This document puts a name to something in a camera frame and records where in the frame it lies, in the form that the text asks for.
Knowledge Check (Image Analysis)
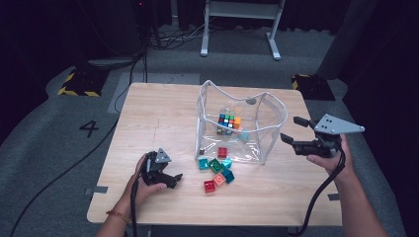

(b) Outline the person's right hand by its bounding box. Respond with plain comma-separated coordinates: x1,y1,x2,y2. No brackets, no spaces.
305,133,358,184

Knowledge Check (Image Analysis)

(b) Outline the grey round stand base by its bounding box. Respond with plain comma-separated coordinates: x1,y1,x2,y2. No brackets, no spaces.
86,56,137,69

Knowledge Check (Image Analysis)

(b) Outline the grey column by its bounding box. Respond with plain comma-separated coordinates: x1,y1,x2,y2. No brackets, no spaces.
316,0,378,81

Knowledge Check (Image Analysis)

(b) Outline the salmon toy brick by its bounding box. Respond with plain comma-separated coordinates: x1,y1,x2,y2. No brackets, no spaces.
212,173,227,188

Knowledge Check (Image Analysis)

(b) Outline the multicoloured puzzle cube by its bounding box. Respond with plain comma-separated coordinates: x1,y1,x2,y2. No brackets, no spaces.
216,113,236,136

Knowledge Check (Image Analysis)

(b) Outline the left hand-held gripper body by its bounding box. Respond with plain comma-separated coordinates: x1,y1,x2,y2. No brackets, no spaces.
141,147,173,186

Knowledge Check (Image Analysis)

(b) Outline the orange bracelet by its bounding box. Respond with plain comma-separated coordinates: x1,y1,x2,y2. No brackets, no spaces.
105,209,131,224

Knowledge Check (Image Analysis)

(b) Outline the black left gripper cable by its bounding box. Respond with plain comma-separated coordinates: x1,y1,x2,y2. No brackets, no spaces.
129,179,141,237

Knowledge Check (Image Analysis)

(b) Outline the long black floor cable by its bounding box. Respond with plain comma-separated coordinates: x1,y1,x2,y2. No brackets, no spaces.
9,118,120,237

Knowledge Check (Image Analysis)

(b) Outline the bundle of floor cables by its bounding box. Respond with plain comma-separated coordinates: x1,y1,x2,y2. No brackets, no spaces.
147,24,207,51

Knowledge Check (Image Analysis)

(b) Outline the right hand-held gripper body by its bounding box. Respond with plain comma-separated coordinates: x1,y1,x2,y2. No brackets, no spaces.
292,114,366,159

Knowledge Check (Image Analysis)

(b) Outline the clear plastic bag white trim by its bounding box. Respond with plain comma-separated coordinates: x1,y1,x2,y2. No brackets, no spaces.
195,79,289,166

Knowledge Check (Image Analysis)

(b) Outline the person's left hand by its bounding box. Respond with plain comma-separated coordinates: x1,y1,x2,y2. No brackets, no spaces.
123,154,168,208

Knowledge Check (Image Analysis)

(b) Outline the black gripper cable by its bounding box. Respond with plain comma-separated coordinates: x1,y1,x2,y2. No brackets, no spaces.
289,149,347,237
129,179,141,237

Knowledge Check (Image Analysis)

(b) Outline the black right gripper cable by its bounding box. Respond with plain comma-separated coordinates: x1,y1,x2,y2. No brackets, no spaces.
289,149,347,237

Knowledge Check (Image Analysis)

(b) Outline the black yellow striped base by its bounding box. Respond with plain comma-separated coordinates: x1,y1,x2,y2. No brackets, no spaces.
56,66,111,99
291,73,336,102

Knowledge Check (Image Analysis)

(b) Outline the white metal stand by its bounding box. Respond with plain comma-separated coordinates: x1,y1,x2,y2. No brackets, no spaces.
200,0,287,61

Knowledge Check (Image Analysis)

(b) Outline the green toy brick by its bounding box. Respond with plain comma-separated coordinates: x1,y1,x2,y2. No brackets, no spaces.
209,158,225,175

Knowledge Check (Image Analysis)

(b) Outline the dark blue-green toy brick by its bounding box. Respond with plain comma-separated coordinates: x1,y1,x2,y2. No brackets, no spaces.
220,169,235,185

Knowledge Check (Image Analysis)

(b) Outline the looped black floor cable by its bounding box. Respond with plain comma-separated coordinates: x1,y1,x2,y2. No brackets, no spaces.
113,48,148,115

